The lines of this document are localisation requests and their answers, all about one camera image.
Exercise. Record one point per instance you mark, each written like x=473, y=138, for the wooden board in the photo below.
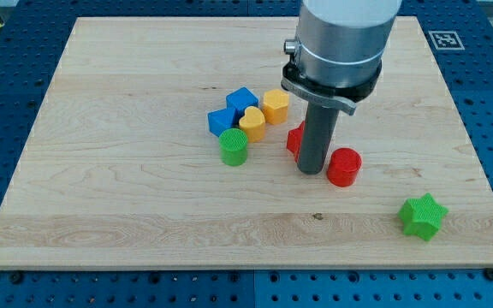
x=120, y=171

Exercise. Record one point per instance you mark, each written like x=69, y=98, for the red cylinder block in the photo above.
x=344, y=167

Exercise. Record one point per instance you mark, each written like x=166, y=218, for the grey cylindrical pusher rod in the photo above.
x=319, y=126

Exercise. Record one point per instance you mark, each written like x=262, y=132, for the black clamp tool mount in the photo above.
x=337, y=98

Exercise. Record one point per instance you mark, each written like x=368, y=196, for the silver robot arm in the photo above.
x=335, y=59

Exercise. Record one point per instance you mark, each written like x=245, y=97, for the green star block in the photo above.
x=422, y=217

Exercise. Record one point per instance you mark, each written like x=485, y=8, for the yellow heart block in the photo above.
x=253, y=124

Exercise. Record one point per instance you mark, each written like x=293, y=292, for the yellow hexagon block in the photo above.
x=275, y=106

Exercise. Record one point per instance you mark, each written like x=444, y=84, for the green cylinder block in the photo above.
x=233, y=147

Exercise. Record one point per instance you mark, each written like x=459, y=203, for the red star block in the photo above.
x=294, y=140

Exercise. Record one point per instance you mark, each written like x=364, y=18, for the blue cube block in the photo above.
x=239, y=100

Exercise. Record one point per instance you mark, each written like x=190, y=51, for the white fiducial marker tag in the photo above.
x=446, y=40

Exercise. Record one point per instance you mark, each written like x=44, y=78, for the blue triangle block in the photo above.
x=221, y=120

